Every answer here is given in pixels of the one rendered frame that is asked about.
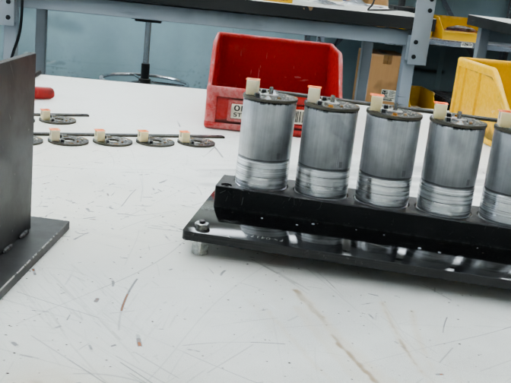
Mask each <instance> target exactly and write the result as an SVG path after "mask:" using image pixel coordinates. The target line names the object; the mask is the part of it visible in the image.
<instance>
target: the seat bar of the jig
mask: <svg viewBox="0 0 511 383"><path fill-rule="evenodd" d="M294 185H295V180H292V179H288V180H287V189H285V190H282V191H258V190H253V189H249V188H244V187H241V186H239V185H237V184H236V183H235V176H229V175H223V177H222V178H221V180H220V181H219V182H218V183H217V184H216V186H215V191H214V207H222V208H227V209H233V210H242V211H248V212H253V213H259V214H268V215H274V216H279V217H289V218H294V219H300V220H309V221H315V222H320V223H330V224H335V225H341V226H351V227H357V228H361V229H371V230H377V231H383V232H387V233H397V234H403V235H408V236H418V237H424V238H429V239H438V240H444V241H450V242H459V243H465V244H470V245H479V246H485V247H491V248H501V249H506V250H511V226H503V225H499V224H495V223H491V222H489V221H486V220H483V219H482V218H480V217H479V216H478V210H479V206H474V205H472V206H471V213H470V217H466V218H448V217H439V216H435V215H432V214H427V213H425V212H423V211H421V210H418V209H417V208H416V207H415V206H416V201H417V198H416V197H410V196H409V201H408V207H406V208H403V209H385V208H378V207H371V206H368V205H365V204H361V203H360V202H358V201H356V200H354V196H355V190H356V189H355V188H348V193H347V197H346V198H345V199H341V200H321V199H315V198H309V197H306V196H303V195H299V194H297V193H296V192H295V191H294Z"/></svg>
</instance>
